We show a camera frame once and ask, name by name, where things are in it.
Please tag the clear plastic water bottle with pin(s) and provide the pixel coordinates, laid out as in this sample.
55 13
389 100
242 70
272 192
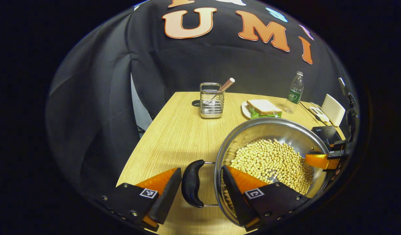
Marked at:
295 94

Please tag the black backdrop cloth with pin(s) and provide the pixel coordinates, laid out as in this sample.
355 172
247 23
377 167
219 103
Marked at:
99 98

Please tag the small white plate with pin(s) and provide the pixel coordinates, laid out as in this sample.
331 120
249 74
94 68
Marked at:
245 111

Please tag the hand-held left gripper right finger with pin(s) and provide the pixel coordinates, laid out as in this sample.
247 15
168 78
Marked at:
238 202

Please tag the white divided dish with beans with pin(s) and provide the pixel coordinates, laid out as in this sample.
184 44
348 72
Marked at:
319 113

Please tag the black induction cooktop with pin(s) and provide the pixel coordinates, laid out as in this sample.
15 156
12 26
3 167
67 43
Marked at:
326 134

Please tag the sandwich with lettuce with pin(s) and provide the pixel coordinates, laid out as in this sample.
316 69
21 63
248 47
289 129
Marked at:
264 107

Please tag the brown stick with white tip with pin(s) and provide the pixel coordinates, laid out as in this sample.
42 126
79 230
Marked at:
225 85

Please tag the black round disc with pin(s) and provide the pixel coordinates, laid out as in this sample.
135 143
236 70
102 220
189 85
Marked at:
195 103

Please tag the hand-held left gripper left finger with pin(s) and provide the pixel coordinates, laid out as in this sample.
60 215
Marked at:
166 199

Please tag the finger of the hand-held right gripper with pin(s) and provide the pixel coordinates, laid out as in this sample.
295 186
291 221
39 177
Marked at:
317 161
339 145

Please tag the heap of soybeans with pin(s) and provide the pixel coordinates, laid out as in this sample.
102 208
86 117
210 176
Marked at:
272 163

